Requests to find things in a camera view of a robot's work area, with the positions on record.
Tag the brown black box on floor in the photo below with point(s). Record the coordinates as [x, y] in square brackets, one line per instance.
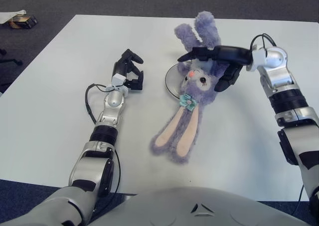
[23, 21]

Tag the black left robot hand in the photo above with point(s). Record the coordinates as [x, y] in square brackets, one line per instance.
[119, 66]

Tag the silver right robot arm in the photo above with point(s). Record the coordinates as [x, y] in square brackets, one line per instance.
[279, 76]

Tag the purple plush bunny doll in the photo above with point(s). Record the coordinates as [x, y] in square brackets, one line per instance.
[197, 86]

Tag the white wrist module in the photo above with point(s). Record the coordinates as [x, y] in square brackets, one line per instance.
[259, 57]
[118, 79]

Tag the white plate with black rim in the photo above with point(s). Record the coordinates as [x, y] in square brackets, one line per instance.
[172, 81]

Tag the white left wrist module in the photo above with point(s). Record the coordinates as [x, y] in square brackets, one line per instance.
[118, 79]

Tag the black office chair base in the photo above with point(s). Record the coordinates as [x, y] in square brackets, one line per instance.
[11, 61]

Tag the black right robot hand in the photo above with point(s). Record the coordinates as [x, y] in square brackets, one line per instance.
[229, 54]

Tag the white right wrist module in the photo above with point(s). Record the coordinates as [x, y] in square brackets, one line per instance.
[259, 57]

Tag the grey robot torso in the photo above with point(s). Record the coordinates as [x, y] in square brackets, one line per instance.
[174, 211]

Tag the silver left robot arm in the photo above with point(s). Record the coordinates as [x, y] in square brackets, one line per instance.
[107, 118]

